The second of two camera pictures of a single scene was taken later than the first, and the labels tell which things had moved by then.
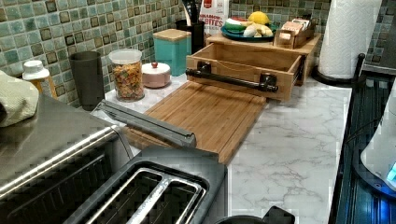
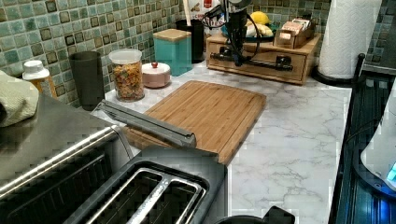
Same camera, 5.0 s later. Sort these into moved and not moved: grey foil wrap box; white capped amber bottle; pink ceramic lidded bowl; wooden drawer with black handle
Moved: wooden drawer with black handle
Not moved: pink ceramic lidded bowl; white capped amber bottle; grey foil wrap box
